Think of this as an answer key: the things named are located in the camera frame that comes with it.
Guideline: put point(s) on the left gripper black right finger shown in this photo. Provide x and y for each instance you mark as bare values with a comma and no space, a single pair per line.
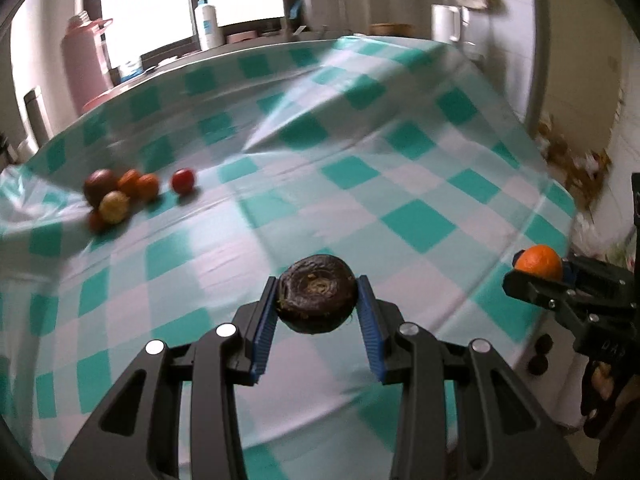
463,413

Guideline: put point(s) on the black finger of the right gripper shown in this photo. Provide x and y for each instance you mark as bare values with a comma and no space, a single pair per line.
540,292
582,270

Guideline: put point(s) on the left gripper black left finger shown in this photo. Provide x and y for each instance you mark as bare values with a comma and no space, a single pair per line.
133,432

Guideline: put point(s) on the large orange mandarin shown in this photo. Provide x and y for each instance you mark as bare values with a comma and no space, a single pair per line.
541,261

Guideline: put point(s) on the dark wrinkled mangosteen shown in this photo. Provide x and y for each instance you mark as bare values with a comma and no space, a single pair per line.
316,295

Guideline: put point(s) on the striped yellow pepino melon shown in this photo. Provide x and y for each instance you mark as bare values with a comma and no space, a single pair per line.
114,207

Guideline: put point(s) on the dark red apple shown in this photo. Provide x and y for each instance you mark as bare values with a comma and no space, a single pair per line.
98,185

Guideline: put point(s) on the red tomato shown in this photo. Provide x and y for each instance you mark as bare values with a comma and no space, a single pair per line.
183,181

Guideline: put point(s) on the right hand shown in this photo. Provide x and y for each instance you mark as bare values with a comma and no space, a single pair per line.
605,382

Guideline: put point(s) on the red tomato hidden behind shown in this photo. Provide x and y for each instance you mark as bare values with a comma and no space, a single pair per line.
96,223

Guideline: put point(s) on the teal checkered tablecloth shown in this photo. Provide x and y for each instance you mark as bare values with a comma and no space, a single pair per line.
395,155

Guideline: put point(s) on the white kettle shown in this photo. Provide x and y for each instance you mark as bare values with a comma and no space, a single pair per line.
448,23

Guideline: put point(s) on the steel thermos bottle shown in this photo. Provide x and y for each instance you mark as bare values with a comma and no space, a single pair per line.
37,116

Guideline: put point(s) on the pink thermos jug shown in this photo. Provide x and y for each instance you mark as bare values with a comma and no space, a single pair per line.
84,60

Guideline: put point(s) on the white plastic bottle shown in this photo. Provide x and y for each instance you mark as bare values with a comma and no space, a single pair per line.
210,36

